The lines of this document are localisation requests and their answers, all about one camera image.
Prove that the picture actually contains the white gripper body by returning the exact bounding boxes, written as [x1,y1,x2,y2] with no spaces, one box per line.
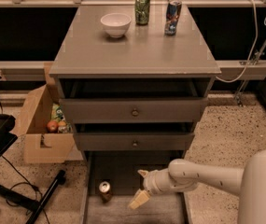
[143,170,162,195]

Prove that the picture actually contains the orange soda can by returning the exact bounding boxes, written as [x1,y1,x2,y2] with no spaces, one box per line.
[99,181,112,203]

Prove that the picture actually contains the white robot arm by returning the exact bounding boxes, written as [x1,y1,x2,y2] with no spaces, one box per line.
[129,150,266,224]

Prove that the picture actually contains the grey bottom drawer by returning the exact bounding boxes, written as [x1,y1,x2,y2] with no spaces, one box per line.
[79,151,190,224]

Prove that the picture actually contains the grey drawer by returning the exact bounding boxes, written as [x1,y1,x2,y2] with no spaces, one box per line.
[74,122,194,151]
[79,151,190,224]
[58,77,209,124]

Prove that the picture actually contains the grey middle drawer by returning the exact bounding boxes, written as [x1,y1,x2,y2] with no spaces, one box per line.
[74,122,194,151]

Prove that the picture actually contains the grey top drawer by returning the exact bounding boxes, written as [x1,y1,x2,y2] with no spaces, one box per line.
[58,77,209,124]

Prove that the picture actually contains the grey wooden drawer cabinet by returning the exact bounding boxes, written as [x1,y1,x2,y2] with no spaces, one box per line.
[49,4,222,161]

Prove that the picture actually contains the blue soda can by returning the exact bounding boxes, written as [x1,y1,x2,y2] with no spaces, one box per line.
[164,0,182,35]

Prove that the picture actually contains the green soda can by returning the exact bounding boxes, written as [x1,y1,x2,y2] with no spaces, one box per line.
[134,0,150,25]

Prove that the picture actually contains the small orange fruit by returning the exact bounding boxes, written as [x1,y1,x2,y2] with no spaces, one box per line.
[58,120,67,127]

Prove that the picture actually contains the red apple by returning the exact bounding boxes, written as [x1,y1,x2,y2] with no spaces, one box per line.
[47,120,58,133]

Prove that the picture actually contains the green snack bag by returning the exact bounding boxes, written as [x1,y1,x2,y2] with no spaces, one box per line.
[50,104,64,122]

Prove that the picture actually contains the cardboard box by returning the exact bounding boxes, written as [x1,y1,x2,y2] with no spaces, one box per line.
[13,62,80,163]

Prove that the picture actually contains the black chair base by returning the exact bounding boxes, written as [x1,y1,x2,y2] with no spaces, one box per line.
[0,105,67,224]

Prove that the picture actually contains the white ceramic bowl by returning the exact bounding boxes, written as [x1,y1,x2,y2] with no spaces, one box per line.
[101,13,132,38]

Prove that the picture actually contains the black floor cable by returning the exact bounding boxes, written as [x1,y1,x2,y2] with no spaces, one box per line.
[0,154,51,224]

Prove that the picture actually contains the white cable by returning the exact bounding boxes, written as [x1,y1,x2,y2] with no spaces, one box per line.
[215,0,266,84]

